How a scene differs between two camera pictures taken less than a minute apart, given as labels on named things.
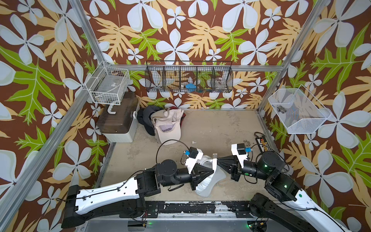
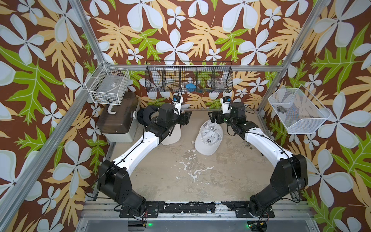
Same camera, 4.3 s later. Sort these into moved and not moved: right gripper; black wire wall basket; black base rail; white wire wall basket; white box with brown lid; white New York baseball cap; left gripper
Moved: white New York baseball cap; right gripper; left gripper
Not moved: white wire wall basket; black wire wall basket; black base rail; white box with brown lid
